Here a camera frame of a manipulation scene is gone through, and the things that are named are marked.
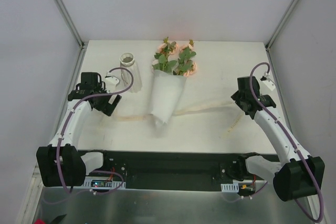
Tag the cream ribbon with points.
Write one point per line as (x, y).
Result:
(136, 118)

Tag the white cable duct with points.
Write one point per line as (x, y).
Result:
(103, 184)
(230, 188)

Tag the right aluminium frame post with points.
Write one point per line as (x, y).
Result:
(284, 19)

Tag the left aluminium frame post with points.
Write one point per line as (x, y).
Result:
(69, 22)

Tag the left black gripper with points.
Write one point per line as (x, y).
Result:
(111, 104)

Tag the pink flowers with green leaves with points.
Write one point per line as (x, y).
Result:
(174, 59)

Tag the right white cable duct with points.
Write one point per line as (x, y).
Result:
(230, 188)

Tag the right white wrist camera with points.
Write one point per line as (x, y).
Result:
(268, 82)

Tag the left white cable duct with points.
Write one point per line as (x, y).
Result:
(103, 184)

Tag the red object at bottom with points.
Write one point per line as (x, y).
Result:
(39, 221)

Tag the black object at bottom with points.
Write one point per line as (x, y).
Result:
(58, 219)

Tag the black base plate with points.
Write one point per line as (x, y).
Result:
(170, 171)

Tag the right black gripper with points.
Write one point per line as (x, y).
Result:
(248, 84)

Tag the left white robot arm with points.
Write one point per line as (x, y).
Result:
(60, 163)

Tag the white ribbed ceramic vase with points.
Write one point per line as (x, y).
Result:
(127, 61)

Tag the aluminium frame post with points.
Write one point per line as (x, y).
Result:
(69, 22)
(284, 19)

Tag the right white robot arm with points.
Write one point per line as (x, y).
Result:
(296, 174)

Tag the white wrapping paper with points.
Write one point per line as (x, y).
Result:
(166, 92)

